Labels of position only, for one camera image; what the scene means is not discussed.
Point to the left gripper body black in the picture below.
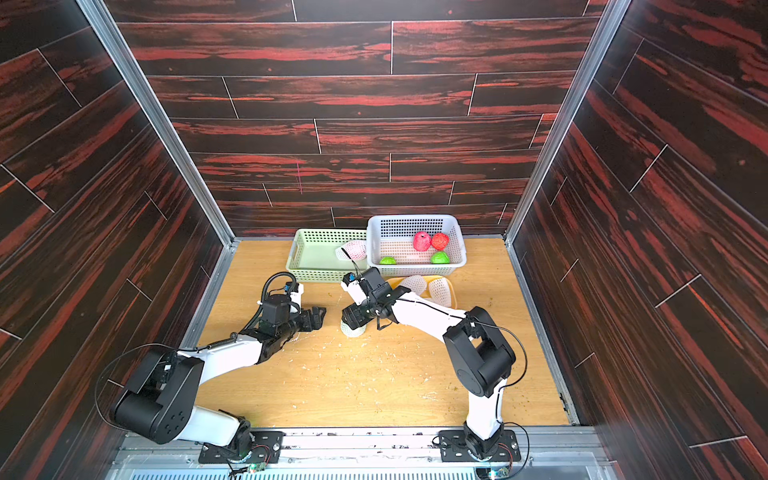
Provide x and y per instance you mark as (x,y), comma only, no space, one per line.
(292,327)

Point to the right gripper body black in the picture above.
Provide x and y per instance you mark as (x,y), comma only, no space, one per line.
(357,313)

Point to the red apple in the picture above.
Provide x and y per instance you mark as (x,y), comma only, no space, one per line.
(440,241)

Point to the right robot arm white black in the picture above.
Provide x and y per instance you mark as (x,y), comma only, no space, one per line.
(480,355)

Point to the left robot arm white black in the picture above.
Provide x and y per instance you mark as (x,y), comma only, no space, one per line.
(158,401)

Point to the yellow plastic tray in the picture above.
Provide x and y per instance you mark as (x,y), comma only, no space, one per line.
(394,282)

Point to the white plastic basket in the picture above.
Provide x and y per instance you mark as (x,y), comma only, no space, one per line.
(392,235)

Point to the green plastic basket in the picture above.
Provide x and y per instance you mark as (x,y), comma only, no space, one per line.
(313,256)

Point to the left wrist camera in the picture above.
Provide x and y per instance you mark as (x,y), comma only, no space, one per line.
(294,290)

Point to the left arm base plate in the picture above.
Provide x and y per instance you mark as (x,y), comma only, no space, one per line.
(253,447)

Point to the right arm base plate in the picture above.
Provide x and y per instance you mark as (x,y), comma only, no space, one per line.
(461,445)

